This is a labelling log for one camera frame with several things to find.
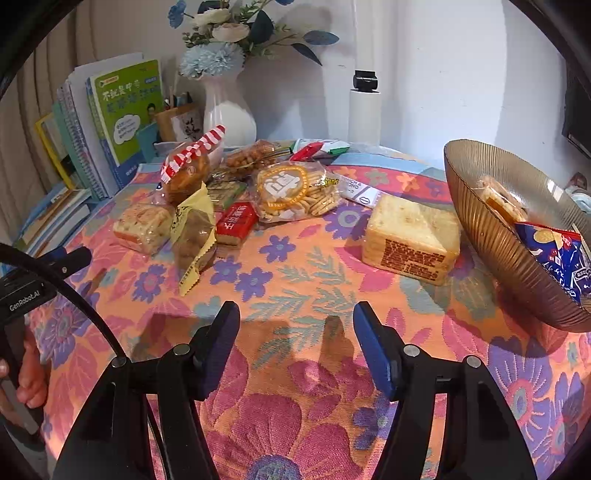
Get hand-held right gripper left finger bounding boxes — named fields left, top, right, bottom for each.
left=53, top=301, right=241, bottom=480

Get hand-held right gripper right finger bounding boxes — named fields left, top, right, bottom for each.
left=353, top=302, right=539, bottom=480

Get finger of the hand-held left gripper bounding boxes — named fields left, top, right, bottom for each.
left=41, top=247, right=93, bottom=280

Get small bread cake packet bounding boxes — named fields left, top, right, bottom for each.
left=113, top=202, right=175, bottom=257

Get yellow cookie packet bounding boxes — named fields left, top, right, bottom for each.
left=170, top=181, right=219, bottom=297

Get toast sandwich packet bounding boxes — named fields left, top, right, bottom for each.
left=361, top=194, right=462, bottom=287

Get small red box packet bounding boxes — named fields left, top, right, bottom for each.
left=215, top=202, right=257, bottom=246

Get dark green packet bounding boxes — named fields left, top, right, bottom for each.
left=207, top=180, right=249, bottom=212

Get red striped bread packet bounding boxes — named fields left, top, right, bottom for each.
left=158, top=124, right=227, bottom=207

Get basket of snacks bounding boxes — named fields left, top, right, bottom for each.
left=443, top=138, right=591, bottom=332

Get white strip packet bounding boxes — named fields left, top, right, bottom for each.
left=331, top=172, right=385, bottom=209

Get round crackers packet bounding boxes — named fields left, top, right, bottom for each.
left=250, top=161, right=343, bottom=225

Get glazed nuts packet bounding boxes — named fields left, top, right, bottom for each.
left=211, top=140, right=288, bottom=182

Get sandwich cracker packet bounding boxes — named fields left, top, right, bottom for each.
left=475, top=174, right=530, bottom=225

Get blue snack packet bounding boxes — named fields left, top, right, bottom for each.
left=514, top=220, right=591, bottom=306

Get red stick packet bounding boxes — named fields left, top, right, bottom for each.
left=289, top=142, right=325, bottom=162

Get person's left hand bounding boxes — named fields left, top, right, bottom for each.
left=0, top=330, right=49, bottom=411

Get stack of flat books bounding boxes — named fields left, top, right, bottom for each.
left=13, top=182, right=95, bottom=257

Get floral tablecloth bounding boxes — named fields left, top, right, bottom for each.
left=28, top=141, right=591, bottom=480

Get yellow-edged book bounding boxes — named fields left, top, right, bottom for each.
left=35, top=112, right=77, bottom=190

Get white spiral notebooks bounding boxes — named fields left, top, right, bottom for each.
left=54, top=52, right=145, bottom=200

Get green cover book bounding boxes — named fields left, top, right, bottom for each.
left=88, top=59, right=163, bottom=168

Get wooden pen holder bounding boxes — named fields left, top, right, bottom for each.
left=154, top=102, right=205, bottom=144

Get row of books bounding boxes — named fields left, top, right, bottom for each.
left=0, top=0, right=178, bottom=195

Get white vase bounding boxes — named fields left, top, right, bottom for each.
left=202, top=74, right=257, bottom=147

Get white desk lamp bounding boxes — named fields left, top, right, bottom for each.
left=348, top=0, right=382, bottom=145

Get blue and white artificial flowers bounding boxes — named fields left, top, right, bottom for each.
left=167, top=0, right=340, bottom=80

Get dark monitor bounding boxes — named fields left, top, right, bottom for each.
left=560, top=69, right=591, bottom=155

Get black cable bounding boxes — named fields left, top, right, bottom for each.
left=0, top=243, right=162, bottom=462

